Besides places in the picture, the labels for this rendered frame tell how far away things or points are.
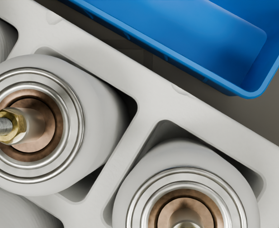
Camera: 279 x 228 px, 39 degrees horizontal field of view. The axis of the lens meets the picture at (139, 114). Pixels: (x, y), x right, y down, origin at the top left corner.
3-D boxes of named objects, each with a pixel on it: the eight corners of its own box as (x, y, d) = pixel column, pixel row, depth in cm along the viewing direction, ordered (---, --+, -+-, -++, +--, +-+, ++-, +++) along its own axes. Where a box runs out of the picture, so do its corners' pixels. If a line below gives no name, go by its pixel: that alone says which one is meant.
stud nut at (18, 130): (30, 118, 23) (25, 118, 22) (20, 146, 23) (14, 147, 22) (-1, 106, 23) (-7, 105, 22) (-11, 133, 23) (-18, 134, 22)
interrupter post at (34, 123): (53, 114, 26) (36, 114, 23) (40, 149, 26) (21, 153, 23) (20, 101, 26) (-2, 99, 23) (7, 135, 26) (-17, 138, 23)
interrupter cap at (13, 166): (103, 92, 26) (101, 91, 25) (62, 200, 26) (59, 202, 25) (-2, 51, 26) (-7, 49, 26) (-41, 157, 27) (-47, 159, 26)
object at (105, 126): (143, 97, 43) (123, 82, 25) (112, 179, 44) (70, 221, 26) (63, 66, 44) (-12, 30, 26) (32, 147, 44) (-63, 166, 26)
